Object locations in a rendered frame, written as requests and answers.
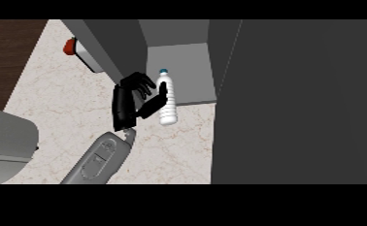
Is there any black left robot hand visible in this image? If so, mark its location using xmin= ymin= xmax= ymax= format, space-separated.
xmin=110 ymin=71 xmax=168 ymax=133

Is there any white plastic water bottle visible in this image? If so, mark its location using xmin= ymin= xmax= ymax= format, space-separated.
xmin=156 ymin=68 xmax=179 ymax=127

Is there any grey open cabinet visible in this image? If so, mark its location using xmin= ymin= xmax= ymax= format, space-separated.
xmin=60 ymin=18 xmax=244 ymax=107

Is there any dark grey cabinet door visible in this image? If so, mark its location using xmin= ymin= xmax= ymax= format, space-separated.
xmin=207 ymin=18 xmax=367 ymax=185

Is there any red round knob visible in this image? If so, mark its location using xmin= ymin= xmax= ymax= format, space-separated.
xmin=62 ymin=37 xmax=78 ymax=56

